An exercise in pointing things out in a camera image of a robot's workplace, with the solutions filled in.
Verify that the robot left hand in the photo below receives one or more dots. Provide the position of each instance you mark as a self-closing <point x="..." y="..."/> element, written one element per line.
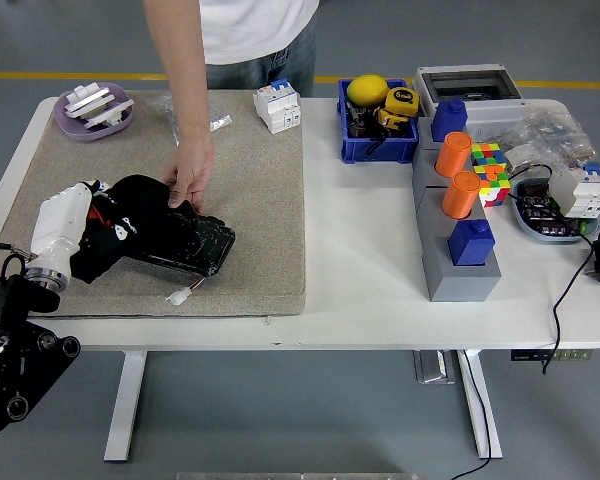
<point x="60" y="225"/>

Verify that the person's right hand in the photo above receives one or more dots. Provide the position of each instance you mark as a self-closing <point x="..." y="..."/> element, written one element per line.
<point x="192" y="167"/>

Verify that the black plastic-wrapped panel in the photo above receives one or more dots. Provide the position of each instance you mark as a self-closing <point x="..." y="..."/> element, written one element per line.
<point x="200" y="242"/>

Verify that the person's right forearm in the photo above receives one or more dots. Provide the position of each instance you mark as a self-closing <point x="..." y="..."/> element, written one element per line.
<point x="182" y="75"/>

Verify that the table control panel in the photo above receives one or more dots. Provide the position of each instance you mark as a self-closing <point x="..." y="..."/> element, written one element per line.
<point x="550" y="355"/>

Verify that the clear bag of screws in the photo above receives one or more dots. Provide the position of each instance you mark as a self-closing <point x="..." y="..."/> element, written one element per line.
<point x="220" y="120"/>

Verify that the grey-brown mat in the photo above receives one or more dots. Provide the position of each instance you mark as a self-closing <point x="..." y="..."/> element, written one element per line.
<point x="255" y="210"/>

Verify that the purple dish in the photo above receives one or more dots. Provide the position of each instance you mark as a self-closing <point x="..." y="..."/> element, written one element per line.
<point x="65" y="125"/>

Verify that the white circuit breaker blue toggles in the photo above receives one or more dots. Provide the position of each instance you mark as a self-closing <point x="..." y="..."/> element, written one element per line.
<point x="582" y="192"/>
<point x="275" y="107"/>

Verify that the person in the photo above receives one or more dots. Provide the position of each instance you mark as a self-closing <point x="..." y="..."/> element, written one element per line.
<point x="255" y="30"/>

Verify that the blue plastic bin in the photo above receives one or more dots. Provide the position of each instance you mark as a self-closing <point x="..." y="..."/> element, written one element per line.
<point x="375" y="150"/>

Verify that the white table leg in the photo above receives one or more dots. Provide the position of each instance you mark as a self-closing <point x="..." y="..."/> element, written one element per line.
<point x="475" y="400"/>
<point x="125" y="400"/>

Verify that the yellow lemon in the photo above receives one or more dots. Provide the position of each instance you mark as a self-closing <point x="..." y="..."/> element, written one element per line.
<point x="367" y="90"/>

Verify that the yellow black tape measure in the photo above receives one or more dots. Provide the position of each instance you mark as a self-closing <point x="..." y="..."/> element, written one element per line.
<point x="390" y="120"/>

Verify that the yellow tape measure round label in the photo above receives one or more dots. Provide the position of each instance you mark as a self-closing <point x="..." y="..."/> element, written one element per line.
<point x="402" y="100"/>

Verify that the orange cylinder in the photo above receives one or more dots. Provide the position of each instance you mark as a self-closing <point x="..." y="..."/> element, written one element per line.
<point x="460" y="197"/>
<point x="452" y="155"/>

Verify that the blue square block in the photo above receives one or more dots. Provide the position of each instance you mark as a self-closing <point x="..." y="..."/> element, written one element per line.
<point x="472" y="245"/>
<point x="449" y="120"/>

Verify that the grey block holder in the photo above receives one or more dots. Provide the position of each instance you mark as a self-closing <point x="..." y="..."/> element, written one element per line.
<point x="460" y="282"/>

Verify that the colourful puzzle cube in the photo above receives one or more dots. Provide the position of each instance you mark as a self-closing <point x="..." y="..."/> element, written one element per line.
<point x="495" y="187"/>
<point x="490" y="154"/>

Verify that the metal floor plate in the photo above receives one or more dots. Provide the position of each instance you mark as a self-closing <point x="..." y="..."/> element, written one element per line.
<point x="434" y="367"/>

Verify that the blue-grey dish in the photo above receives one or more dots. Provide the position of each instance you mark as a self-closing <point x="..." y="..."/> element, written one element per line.
<point x="530" y="227"/>

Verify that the green circuit board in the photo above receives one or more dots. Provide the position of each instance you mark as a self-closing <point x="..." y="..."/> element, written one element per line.
<point x="545" y="220"/>

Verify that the clear bags of parts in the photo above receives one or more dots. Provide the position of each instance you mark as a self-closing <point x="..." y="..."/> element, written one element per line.
<point x="555" y="132"/>

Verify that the white switch plate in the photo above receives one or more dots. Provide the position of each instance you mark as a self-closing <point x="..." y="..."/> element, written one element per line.
<point x="87" y="100"/>
<point x="112" y="112"/>

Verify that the grey electrical enclosure box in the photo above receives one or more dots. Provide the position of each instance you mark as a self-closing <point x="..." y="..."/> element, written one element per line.
<point x="485" y="112"/>

